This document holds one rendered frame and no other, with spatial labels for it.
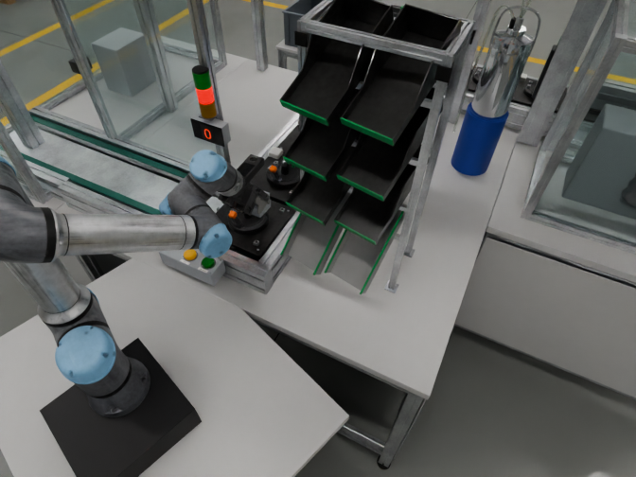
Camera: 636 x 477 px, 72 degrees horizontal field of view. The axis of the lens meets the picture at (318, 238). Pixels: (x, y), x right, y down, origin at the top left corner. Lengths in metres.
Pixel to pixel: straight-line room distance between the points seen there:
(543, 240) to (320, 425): 1.06
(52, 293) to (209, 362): 0.49
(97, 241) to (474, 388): 1.91
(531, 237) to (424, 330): 0.61
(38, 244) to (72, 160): 1.25
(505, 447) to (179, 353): 1.53
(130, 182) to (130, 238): 0.98
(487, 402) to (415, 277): 1.00
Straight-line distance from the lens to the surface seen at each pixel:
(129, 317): 1.51
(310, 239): 1.35
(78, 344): 1.13
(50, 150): 2.17
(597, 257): 1.85
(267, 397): 1.30
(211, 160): 1.03
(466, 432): 2.27
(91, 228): 0.87
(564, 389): 2.55
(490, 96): 1.77
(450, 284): 1.55
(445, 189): 1.87
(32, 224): 0.84
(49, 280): 1.08
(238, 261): 1.42
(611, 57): 1.53
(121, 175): 1.91
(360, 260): 1.30
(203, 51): 1.41
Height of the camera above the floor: 2.06
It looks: 49 degrees down
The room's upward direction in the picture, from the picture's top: 1 degrees clockwise
